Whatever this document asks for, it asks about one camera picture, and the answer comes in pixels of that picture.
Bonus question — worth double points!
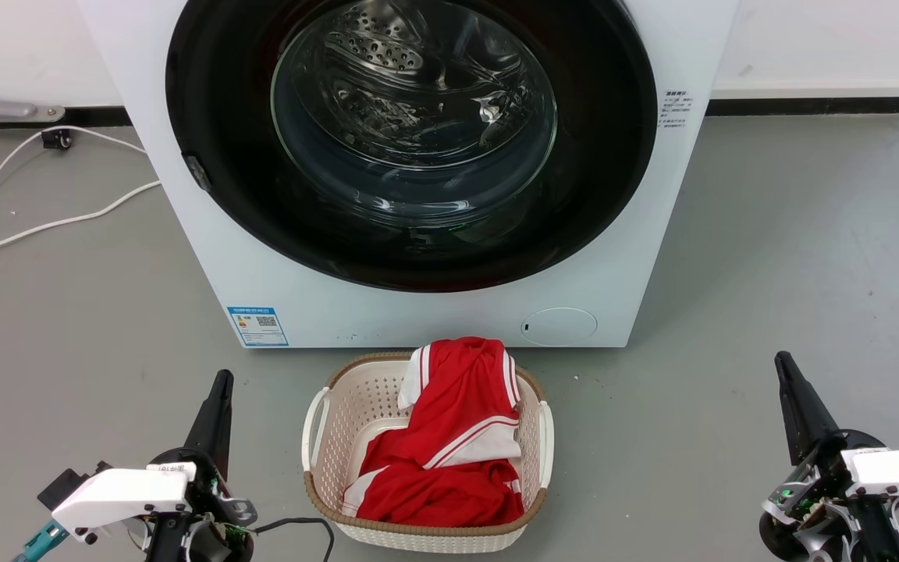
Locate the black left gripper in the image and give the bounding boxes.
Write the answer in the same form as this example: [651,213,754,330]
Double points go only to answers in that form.
[145,370,257,562]

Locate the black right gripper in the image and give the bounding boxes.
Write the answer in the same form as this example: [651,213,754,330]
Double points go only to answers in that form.
[759,351,899,562]

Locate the cream plastic laundry basket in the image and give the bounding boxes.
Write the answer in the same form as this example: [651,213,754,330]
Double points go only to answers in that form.
[301,351,556,555]

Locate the round white filter cover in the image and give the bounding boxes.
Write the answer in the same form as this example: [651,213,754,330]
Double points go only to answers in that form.
[520,307,599,347]

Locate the small printed text sticker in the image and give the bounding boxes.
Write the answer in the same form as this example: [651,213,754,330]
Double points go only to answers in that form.
[659,88,694,130]

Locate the metal door hinge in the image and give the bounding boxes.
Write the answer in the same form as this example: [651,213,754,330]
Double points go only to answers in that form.
[184,155,213,194]

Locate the thick white power cord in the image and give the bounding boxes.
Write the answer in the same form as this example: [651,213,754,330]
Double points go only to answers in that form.
[0,180,162,263]

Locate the white front-load washing machine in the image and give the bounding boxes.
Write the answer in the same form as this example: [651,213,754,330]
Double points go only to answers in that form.
[75,0,739,350]

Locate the steel perforated washer drum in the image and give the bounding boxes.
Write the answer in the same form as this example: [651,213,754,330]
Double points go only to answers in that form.
[293,0,544,157]

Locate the red and white garment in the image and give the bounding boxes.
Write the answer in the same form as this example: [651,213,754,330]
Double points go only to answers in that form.
[340,336,526,528]

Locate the grey round washer door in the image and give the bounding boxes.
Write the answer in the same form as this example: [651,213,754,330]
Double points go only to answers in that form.
[165,0,659,293]

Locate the blue energy label sticker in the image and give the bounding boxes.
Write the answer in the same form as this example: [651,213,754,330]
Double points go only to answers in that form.
[226,306,290,347]

